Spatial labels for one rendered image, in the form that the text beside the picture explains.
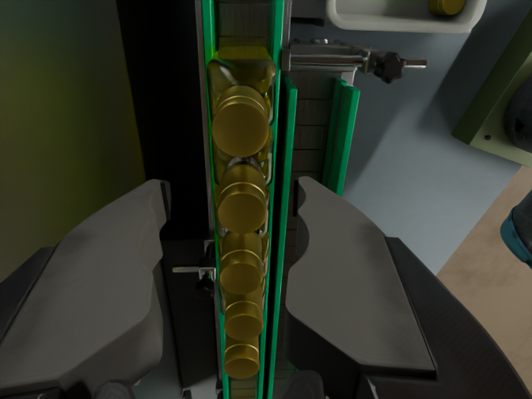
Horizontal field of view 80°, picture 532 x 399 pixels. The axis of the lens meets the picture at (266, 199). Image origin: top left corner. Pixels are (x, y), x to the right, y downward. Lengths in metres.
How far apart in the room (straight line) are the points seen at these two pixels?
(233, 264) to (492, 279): 2.22
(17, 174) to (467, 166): 0.75
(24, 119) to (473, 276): 2.26
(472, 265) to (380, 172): 1.59
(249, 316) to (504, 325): 2.60
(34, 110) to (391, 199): 0.66
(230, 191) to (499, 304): 2.47
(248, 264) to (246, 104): 0.12
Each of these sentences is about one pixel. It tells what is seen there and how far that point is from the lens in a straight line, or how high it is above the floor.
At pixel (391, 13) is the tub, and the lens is 0.62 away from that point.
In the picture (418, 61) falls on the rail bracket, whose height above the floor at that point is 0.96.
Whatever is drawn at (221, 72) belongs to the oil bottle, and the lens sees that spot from 0.26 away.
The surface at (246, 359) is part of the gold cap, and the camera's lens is 0.33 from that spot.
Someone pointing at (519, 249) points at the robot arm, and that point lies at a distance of 0.60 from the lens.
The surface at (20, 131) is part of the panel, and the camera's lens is 0.22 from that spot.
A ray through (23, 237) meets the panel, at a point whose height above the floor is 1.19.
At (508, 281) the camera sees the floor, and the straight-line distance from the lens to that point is 2.48.
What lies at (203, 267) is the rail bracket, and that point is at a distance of 0.51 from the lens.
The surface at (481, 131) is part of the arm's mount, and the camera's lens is 0.70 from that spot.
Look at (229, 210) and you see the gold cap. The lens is 0.22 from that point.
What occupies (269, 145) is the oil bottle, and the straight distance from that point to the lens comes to 0.28.
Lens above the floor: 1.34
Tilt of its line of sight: 60 degrees down
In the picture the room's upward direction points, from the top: 174 degrees clockwise
